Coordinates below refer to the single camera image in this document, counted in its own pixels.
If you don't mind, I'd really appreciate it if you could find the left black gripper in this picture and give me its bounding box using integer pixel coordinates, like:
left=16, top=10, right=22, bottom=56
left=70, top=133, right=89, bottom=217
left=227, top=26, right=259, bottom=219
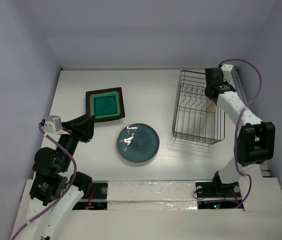
left=58, top=113, right=96, bottom=170

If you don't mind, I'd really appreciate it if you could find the tan round plate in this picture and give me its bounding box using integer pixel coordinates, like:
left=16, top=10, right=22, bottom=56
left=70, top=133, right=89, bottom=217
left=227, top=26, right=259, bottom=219
left=206, top=99, right=217, bottom=114

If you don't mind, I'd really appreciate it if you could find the teal square plate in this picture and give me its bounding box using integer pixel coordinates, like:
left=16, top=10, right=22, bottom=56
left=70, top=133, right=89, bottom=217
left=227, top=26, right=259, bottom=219
left=85, top=87, right=126, bottom=123

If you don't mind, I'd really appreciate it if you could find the dark patterned round plate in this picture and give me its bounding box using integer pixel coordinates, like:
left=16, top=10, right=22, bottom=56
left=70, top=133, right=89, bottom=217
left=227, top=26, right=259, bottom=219
left=116, top=123, right=160, bottom=164

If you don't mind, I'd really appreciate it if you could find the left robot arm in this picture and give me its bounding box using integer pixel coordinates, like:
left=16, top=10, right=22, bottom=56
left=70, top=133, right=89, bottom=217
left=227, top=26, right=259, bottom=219
left=12, top=114, right=95, bottom=240

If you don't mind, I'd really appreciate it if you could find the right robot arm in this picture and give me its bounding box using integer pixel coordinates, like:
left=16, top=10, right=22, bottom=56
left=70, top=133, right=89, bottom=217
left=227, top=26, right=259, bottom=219
left=204, top=64, right=276, bottom=196

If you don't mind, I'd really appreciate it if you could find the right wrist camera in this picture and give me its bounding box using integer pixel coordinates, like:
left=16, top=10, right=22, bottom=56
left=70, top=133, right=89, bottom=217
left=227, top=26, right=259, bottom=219
left=220, top=64, right=234, bottom=83

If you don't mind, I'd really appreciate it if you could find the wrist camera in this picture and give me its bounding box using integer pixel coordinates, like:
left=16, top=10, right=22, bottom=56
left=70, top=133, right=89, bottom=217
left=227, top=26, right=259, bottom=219
left=40, top=115, right=63, bottom=134
left=220, top=64, right=234, bottom=83

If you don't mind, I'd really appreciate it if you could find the metal rail on right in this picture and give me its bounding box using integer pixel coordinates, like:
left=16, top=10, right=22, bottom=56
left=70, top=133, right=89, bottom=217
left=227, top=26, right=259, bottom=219
left=231, top=65, right=263, bottom=177

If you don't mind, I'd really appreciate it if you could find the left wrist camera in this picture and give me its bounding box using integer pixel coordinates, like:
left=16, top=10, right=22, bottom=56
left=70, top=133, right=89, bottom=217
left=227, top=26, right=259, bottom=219
left=40, top=115, right=63, bottom=134

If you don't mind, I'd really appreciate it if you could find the wire dish rack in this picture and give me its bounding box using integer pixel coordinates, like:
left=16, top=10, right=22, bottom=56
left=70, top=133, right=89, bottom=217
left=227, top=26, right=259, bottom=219
left=172, top=70, right=226, bottom=146

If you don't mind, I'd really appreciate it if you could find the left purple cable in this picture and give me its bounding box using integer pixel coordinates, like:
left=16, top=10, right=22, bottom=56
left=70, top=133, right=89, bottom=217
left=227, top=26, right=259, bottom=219
left=10, top=122, right=78, bottom=240

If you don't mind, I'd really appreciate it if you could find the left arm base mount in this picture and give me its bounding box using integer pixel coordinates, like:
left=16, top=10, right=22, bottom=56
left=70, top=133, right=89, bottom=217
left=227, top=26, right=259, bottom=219
left=90, top=181, right=108, bottom=202

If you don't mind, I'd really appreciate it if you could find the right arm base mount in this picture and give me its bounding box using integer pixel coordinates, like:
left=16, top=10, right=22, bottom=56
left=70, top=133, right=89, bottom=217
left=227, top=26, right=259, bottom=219
left=195, top=181, right=241, bottom=200

